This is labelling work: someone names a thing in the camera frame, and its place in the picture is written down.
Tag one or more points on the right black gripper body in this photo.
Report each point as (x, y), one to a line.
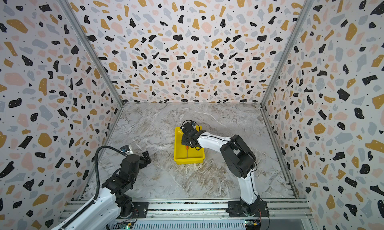
(185, 141)

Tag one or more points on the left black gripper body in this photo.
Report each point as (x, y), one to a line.
(141, 164)

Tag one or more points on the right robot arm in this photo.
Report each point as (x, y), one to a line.
(241, 162)

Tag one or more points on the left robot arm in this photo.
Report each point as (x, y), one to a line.
(111, 201)

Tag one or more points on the yellow plastic bin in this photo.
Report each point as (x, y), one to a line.
(194, 155)

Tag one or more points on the left green circuit board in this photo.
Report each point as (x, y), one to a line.
(123, 226)

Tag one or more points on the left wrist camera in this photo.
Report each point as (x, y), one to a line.
(126, 150)

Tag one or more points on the right circuit board with wires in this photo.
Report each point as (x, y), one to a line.
(253, 225)

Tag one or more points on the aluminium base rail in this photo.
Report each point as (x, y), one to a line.
(217, 209)

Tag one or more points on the left aluminium corner post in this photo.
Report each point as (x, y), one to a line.
(89, 49)

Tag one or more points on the aluminium corner post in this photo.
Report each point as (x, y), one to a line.
(89, 49)
(291, 41)

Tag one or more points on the right aluminium corner post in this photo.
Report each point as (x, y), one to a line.
(291, 41)

